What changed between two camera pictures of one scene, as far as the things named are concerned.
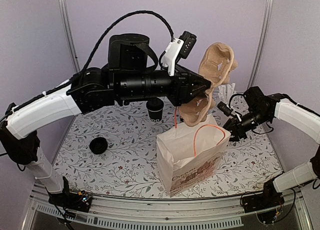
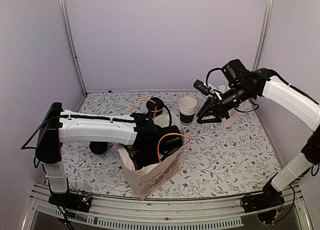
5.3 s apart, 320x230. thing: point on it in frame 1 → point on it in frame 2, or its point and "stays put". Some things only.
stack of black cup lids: (98, 145) stays put
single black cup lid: (155, 104) stays put
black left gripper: (186, 79) → (137, 159)
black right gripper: (235, 122) → (211, 107)
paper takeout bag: (190, 154) → (149, 179)
